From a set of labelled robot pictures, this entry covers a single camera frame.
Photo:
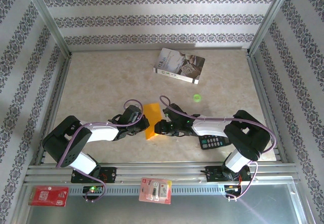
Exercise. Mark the white book with photo cover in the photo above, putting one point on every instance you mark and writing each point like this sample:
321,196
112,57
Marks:
179,65

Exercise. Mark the aluminium side rail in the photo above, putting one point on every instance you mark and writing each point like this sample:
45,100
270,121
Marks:
265,107
54,107

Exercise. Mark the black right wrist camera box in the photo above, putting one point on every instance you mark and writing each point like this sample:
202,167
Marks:
176,113

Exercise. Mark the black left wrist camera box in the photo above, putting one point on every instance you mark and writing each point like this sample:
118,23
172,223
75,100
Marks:
131,113

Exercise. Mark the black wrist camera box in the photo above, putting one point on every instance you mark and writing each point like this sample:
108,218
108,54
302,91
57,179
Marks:
176,113
131,113

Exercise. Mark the grey metal shelf panel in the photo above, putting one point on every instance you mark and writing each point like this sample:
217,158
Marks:
227,208

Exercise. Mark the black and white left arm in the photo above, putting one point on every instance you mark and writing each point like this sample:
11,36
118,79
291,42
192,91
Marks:
65,145

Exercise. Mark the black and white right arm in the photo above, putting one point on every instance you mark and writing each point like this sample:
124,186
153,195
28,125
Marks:
243,137

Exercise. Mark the red flat package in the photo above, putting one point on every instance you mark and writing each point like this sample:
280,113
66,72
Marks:
48,196

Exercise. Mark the black calculator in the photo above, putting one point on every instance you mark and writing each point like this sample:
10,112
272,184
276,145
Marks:
211,143

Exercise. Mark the circuit board with green LED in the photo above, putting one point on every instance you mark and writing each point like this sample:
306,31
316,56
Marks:
93,189

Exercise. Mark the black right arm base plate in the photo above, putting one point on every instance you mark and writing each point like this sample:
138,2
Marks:
212,173

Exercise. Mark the pink blister pack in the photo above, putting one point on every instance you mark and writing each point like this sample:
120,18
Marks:
155,191

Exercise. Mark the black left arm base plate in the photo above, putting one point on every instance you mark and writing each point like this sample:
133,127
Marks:
111,174

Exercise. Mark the long aluminium mounting rail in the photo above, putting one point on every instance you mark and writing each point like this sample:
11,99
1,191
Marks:
162,170

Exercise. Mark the orange paper sheet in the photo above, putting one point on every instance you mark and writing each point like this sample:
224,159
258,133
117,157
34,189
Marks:
153,112

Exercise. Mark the aluminium frame post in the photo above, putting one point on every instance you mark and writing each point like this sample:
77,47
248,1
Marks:
270,16
45,16

